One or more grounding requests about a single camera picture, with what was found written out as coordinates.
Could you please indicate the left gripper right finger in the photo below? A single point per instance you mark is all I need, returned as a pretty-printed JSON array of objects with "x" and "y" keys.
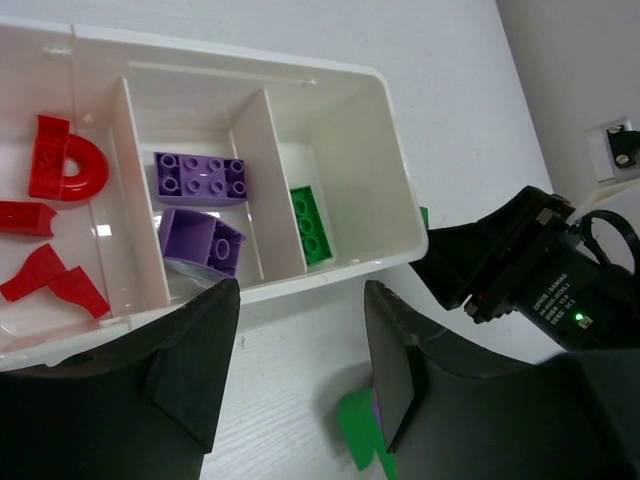
[{"x": 452, "y": 409}]

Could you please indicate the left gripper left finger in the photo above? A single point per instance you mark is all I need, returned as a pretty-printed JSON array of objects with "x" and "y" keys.
[{"x": 143, "y": 406}]

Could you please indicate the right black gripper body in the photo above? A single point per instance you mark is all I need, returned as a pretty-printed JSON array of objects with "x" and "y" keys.
[{"x": 529, "y": 257}]

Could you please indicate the purple round flower lego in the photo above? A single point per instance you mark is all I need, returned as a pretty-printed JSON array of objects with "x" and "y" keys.
[{"x": 199, "y": 245}]

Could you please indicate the red winged lego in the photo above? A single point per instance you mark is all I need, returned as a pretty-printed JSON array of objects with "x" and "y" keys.
[{"x": 44, "y": 268}]

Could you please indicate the green lego plate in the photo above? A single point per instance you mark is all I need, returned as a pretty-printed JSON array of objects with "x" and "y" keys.
[{"x": 311, "y": 230}]

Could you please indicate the red notched lego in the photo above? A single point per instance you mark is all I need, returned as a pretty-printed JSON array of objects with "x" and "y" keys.
[{"x": 27, "y": 218}]

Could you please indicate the purple studded lego brick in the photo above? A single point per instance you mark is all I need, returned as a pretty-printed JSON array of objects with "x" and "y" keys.
[{"x": 199, "y": 180}]

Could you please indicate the red arch lego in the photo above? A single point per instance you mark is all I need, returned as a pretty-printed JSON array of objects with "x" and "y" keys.
[{"x": 64, "y": 166}]

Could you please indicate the white compartment tray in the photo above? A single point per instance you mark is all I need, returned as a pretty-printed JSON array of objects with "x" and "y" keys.
[{"x": 138, "y": 170}]

